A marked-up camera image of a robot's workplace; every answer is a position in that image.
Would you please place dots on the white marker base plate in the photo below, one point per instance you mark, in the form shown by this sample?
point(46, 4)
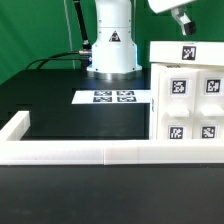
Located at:
point(111, 96)

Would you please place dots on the white cabinet door with knob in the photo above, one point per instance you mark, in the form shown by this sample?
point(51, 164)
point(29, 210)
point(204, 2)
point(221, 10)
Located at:
point(209, 106)

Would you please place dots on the white U-shaped workspace frame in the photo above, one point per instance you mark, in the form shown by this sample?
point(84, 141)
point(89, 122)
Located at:
point(15, 151)

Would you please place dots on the white cabinet body box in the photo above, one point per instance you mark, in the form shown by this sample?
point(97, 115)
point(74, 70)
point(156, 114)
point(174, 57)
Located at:
point(157, 70)

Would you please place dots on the white cabinet door panel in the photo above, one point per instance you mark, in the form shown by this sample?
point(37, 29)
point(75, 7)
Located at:
point(176, 108)

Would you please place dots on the white cabinet top block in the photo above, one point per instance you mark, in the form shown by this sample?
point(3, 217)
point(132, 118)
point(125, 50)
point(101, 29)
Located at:
point(196, 53)

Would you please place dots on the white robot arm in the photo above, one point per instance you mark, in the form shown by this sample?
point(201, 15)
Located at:
point(114, 53)

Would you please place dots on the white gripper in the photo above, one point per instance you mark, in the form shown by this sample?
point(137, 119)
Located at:
point(178, 11)

